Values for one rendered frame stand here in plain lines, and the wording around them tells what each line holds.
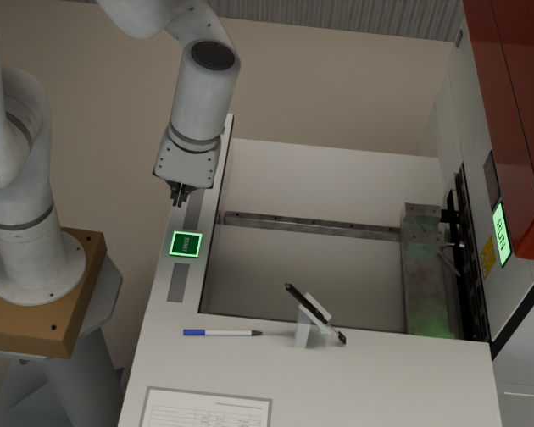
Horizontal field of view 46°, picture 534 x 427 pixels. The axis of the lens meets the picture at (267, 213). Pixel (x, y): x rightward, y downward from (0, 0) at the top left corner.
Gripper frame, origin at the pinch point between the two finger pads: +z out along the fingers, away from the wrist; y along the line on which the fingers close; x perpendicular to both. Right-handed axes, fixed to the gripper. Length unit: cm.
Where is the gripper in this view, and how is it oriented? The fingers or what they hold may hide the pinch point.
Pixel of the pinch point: (179, 194)
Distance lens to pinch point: 112.3
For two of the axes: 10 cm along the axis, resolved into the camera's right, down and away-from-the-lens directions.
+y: -9.6, -2.3, -1.4
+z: -2.6, 6.0, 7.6
